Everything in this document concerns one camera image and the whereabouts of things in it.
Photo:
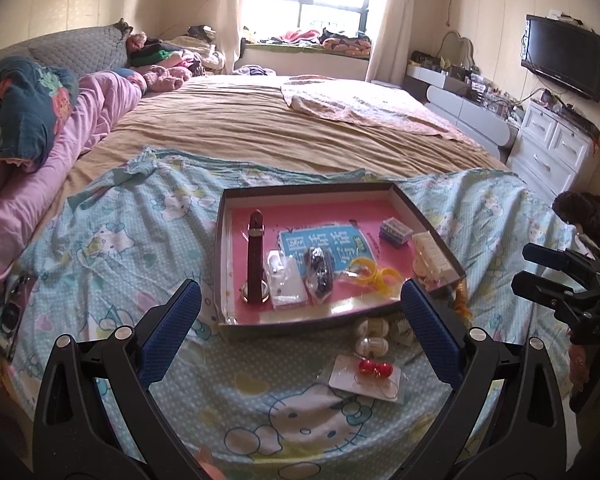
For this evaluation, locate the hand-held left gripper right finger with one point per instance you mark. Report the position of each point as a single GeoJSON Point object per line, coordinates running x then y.
{"type": "Point", "coordinates": [429, 332]}

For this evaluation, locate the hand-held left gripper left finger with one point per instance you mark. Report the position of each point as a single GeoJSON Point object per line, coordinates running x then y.
{"type": "Point", "coordinates": [172, 330]}

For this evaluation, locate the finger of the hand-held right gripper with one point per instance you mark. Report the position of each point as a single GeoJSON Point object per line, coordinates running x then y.
{"type": "Point", "coordinates": [544, 290]}
{"type": "Point", "coordinates": [559, 260]}

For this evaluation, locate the white plastic jewelry holder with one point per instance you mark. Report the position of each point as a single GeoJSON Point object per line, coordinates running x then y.
{"type": "Point", "coordinates": [432, 255]}

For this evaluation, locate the small clear blue box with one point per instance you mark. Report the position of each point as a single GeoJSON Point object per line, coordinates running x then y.
{"type": "Point", "coordinates": [395, 231]}

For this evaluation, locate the shallow cardboard box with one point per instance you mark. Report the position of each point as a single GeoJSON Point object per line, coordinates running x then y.
{"type": "Point", "coordinates": [290, 327]}

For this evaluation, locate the clear bag with white card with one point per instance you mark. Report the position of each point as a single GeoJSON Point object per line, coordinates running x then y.
{"type": "Point", "coordinates": [286, 285]}

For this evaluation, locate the small clear earring bag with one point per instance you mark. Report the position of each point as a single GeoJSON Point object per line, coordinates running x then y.
{"type": "Point", "coordinates": [402, 331]}

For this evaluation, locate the brown plush toy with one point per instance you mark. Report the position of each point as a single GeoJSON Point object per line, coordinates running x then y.
{"type": "Point", "coordinates": [582, 212]}

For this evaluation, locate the red ball earrings on card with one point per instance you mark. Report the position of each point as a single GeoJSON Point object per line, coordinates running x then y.
{"type": "Point", "coordinates": [369, 367]}

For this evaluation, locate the cartoon cat printed blanket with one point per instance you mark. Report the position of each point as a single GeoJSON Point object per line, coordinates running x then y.
{"type": "Point", "coordinates": [130, 240]}

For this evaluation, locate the white chest of drawers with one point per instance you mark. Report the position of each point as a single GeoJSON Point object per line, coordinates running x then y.
{"type": "Point", "coordinates": [549, 155]}

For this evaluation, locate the dark flat case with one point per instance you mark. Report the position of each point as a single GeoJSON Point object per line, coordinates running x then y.
{"type": "Point", "coordinates": [12, 310]}

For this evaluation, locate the grey white dressing table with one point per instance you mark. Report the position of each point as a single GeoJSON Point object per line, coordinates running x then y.
{"type": "Point", "coordinates": [459, 105]}

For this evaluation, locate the black flat television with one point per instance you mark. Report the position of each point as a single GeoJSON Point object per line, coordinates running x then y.
{"type": "Point", "coordinates": [564, 55]}

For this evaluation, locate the tan bed sheet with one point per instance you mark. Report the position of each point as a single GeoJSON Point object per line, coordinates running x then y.
{"type": "Point", "coordinates": [230, 125]}

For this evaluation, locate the pink quilt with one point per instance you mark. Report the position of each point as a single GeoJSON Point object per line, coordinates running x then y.
{"type": "Point", "coordinates": [80, 125]}

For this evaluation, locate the light floral thin blanket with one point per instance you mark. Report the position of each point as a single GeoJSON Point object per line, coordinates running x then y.
{"type": "Point", "coordinates": [369, 105]}

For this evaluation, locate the cloud shaped mirror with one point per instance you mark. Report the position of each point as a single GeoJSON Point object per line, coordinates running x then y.
{"type": "Point", "coordinates": [457, 47]}

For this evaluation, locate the pink plush toy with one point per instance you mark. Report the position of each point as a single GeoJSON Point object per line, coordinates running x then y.
{"type": "Point", "coordinates": [165, 77]}

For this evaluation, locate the blue floral cloth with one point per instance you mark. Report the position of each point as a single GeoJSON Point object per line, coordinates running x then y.
{"type": "Point", "coordinates": [25, 105]}

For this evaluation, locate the pile of clothes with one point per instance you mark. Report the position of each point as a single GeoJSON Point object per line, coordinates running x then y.
{"type": "Point", "coordinates": [180, 50]}

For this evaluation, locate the cream curtain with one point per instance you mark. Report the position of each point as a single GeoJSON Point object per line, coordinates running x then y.
{"type": "Point", "coordinates": [392, 20]}
{"type": "Point", "coordinates": [232, 15]}

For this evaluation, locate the grey quilted headboard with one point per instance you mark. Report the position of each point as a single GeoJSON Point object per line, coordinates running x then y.
{"type": "Point", "coordinates": [80, 50]}

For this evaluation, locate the green windowsill cushion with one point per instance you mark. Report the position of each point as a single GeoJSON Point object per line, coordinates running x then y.
{"type": "Point", "coordinates": [305, 51]}

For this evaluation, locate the clothes on windowsill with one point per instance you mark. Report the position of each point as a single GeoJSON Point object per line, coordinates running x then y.
{"type": "Point", "coordinates": [320, 39]}

